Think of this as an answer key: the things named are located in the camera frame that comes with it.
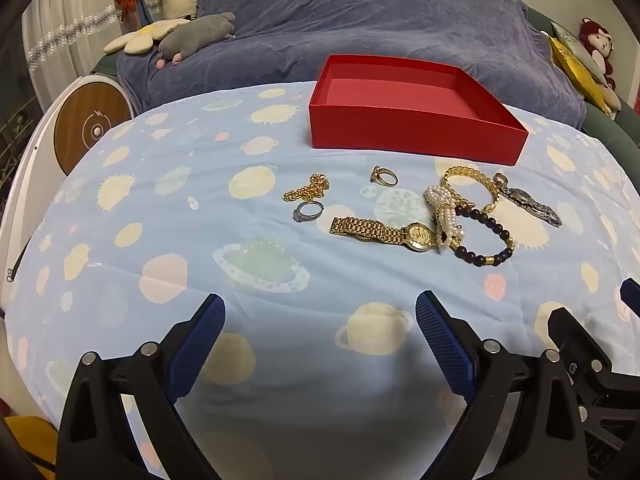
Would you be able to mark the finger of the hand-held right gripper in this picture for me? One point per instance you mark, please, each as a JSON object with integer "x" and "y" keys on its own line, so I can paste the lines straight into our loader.
{"x": 631, "y": 297}
{"x": 575, "y": 335}

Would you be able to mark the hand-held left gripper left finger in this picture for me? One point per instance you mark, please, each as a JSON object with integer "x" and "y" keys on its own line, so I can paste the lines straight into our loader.
{"x": 200, "y": 340}

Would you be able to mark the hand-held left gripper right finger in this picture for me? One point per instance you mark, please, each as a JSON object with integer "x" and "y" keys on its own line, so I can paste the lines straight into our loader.
{"x": 442, "y": 340}

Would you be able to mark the gold wrist watch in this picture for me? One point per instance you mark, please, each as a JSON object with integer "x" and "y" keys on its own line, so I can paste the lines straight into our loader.
{"x": 370, "y": 230}

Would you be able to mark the silver wrist watch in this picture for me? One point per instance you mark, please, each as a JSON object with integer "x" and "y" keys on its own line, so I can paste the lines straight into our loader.
{"x": 530, "y": 202}

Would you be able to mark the red cardboard box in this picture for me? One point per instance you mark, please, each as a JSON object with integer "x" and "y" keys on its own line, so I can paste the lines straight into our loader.
{"x": 400, "y": 130}

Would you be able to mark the green sofa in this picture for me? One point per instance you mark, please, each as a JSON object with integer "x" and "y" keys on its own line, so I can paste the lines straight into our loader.
{"x": 605, "y": 132}

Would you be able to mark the mustard yellow cloth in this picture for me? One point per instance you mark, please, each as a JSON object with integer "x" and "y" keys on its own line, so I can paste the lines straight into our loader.
{"x": 30, "y": 440}

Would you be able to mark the cream plush cushion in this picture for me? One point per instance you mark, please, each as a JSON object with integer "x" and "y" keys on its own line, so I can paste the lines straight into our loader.
{"x": 610, "y": 97}

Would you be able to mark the yellow cushion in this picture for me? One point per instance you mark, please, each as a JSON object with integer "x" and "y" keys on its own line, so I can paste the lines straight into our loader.
{"x": 580, "y": 72}

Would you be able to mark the white round wood-faced appliance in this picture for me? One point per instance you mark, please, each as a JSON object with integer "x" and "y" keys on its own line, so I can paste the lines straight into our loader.
{"x": 90, "y": 130}

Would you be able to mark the red monkey plush toy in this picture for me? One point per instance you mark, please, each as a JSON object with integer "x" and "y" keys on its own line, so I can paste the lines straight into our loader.
{"x": 597, "y": 40}

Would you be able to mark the grey patterned cushion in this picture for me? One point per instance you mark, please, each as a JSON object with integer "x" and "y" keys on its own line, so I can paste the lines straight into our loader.
{"x": 575, "y": 42}

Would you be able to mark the grey plush animal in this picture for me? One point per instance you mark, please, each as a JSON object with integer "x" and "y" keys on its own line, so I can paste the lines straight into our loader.
{"x": 195, "y": 35}

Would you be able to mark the cream flower-shaped cushion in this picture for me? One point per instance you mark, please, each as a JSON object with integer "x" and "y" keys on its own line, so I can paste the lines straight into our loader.
{"x": 140, "y": 37}

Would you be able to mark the blue curtain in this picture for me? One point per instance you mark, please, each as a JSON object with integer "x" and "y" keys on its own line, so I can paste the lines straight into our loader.
{"x": 149, "y": 12}

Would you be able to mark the silver tinsel garland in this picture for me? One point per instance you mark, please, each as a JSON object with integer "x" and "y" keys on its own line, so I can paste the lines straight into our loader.
{"x": 65, "y": 32}

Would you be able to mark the blue velvet sofa cover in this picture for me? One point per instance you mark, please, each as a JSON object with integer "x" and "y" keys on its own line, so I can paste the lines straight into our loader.
{"x": 350, "y": 10}

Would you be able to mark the white sheer curtain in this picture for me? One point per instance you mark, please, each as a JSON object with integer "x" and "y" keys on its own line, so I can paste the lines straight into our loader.
{"x": 60, "y": 10}

